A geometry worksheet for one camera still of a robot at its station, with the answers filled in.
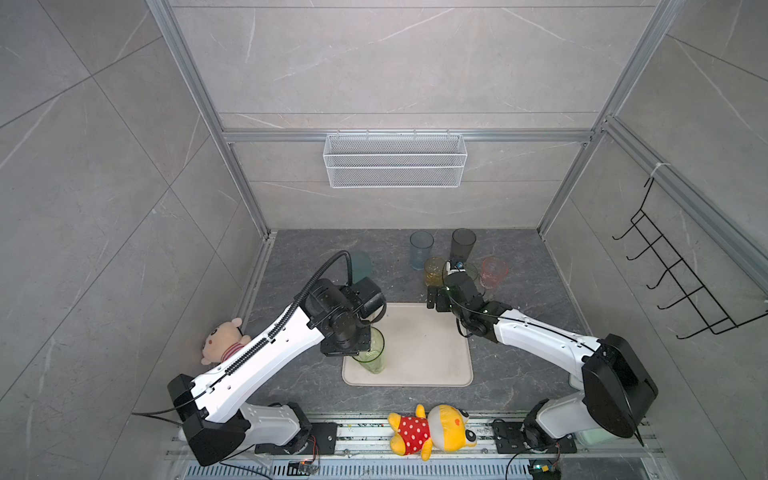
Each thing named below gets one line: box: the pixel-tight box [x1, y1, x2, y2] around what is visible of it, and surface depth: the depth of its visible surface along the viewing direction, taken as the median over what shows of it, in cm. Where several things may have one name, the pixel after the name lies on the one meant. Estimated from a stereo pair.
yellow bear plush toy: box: [387, 404, 477, 461], surface depth 70 cm
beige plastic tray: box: [342, 302, 473, 387], surface depth 88 cm
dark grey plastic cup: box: [450, 228, 477, 263], surface depth 103 cm
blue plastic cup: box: [410, 230, 434, 270], surface depth 103 cm
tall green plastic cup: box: [352, 326, 385, 374], surface depth 65 cm
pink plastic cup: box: [480, 256, 508, 290], surface depth 106 cm
